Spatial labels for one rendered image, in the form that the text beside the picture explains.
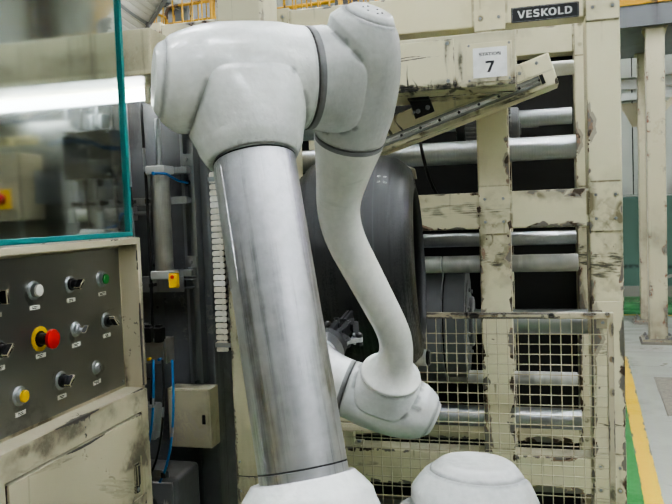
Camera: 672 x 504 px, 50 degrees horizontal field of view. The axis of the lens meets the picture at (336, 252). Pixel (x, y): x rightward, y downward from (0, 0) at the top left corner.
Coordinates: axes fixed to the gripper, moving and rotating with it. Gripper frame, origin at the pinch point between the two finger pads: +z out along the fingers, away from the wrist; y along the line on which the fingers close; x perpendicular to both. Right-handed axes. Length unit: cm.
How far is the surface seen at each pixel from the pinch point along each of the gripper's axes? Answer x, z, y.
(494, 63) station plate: -56, 55, -32
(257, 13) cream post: -72, 31, 26
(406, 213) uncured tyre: -21.6, 13.5, -12.5
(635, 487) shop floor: 133, 177, -86
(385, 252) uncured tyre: -14.2, 5.5, -8.6
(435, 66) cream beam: -56, 55, -16
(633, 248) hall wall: 167, 910, -190
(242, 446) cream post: 39, 16, 35
